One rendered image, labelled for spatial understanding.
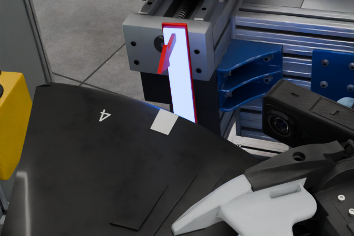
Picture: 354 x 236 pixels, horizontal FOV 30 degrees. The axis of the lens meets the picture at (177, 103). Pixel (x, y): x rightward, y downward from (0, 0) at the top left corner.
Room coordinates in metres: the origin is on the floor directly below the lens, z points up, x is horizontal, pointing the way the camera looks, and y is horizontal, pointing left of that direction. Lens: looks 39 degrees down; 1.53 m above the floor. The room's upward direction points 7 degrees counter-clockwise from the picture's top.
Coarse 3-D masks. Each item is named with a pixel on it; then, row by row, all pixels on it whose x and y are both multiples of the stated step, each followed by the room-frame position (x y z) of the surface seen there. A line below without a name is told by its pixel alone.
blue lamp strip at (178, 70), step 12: (168, 36) 0.53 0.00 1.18; (180, 36) 0.53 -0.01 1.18; (180, 48) 0.53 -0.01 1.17; (180, 60) 0.53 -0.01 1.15; (180, 72) 0.53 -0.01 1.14; (180, 84) 0.53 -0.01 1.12; (180, 96) 0.53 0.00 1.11; (180, 108) 0.53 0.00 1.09; (192, 108) 0.53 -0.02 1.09; (192, 120) 0.53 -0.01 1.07
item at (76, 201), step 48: (48, 96) 0.45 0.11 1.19; (96, 96) 0.45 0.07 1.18; (48, 144) 0.39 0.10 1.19; (96, 144) 0.39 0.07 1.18; (144, 144) 0.39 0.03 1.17; (192, 144) 0.40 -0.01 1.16; (48, 192) 0.34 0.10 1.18; (96, 192) 0.34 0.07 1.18; (144, 192) 0.34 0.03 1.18; (192, 192) 0.34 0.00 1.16
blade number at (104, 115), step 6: (96, 108) 0.44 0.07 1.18; (102, 108) 0.44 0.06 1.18; (108, 108) 0.44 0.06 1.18; (114, 108) 0.44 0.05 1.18; (96, 114) 0.43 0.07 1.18; (102, 114) 0.43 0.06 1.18; (108, 114) 0.43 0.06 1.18; (114, 114) 0.43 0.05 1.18; (96, 120) 0.42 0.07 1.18; (102, 120) 0.42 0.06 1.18; (108, 120) 0.42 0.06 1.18; (114, 120) 0.42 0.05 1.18; (102, 126) 0.41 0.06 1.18; (108, 126) 0.41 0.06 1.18
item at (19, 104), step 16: (0, 80) 0.65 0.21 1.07; (16, 80) 0.64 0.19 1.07; (0, 96) 0.61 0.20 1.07; (16, 96) 0.63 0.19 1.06; (0, 112) 0.59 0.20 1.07; (16, 112) 0.62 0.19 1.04; (0, 128) 0.58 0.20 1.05; (16, 128) 0.61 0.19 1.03; (0, 144) 0.57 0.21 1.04; (16, 144) 0.60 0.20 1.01; (0, 160) 0.57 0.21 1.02; (16, 160) 0.59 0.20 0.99; (0, 176) 0.57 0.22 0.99
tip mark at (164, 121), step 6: (162, 114) 0.44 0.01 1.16; (168, 114) 0.44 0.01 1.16; (174, 114) 0.44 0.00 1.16; (156, 120) 0.43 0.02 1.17; (162, 120) 0.43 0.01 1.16; (168, 120) 0.43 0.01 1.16; (174, 120) 0.43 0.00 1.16; (156, 126) 0.42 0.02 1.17; (162, 126) 0.42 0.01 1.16; (168, 126) 0.42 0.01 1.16; (162, 132) 0.41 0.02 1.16; (168, 132) 0.41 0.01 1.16
